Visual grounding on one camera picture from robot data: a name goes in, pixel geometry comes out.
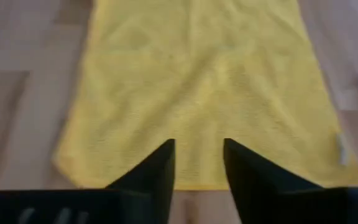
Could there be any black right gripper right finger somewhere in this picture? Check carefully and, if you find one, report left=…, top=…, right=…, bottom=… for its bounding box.
left=223, top=138, right=358, bottom=224

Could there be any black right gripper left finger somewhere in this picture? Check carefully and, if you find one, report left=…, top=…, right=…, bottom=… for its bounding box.
left=0, top=138, right=176, bottom=224

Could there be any yellow microfiber towel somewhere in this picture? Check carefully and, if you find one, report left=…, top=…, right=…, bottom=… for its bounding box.
left=52, top=0, right=358, bottom=191

